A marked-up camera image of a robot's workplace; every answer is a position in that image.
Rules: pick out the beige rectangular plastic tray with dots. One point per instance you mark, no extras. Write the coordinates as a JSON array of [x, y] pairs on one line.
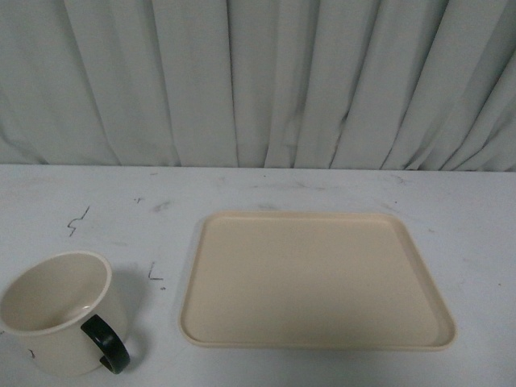
[[323, 281]]

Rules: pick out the white pleated curtain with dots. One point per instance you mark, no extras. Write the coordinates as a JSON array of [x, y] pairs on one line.
[[396, 85]]

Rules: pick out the cream mug with black handle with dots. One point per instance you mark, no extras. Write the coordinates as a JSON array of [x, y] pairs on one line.
[[67, 312]]

